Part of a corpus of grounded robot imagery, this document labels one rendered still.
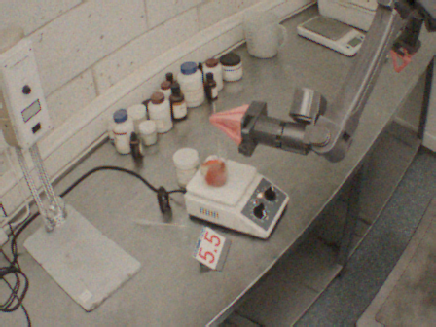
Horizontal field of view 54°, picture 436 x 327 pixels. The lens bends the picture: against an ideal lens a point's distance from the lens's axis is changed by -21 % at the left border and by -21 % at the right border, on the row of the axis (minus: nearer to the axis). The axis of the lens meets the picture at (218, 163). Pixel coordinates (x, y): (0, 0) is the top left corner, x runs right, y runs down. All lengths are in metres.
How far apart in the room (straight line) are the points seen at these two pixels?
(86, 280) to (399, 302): 0.96
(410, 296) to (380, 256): 0.58
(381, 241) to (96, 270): 1.35
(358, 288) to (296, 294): 0.29
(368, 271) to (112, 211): 1.15
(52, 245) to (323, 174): 0.72
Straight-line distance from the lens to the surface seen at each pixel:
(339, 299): 1.95
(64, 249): 1.22
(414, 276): 1.62
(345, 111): 0.95
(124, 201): 1.29
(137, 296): 1.10
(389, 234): 2.19
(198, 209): 1.19
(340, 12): 2.06
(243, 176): 1.18
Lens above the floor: 1.66
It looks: 43 degrees down
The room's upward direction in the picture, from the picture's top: 6 degrees counter-clockwise
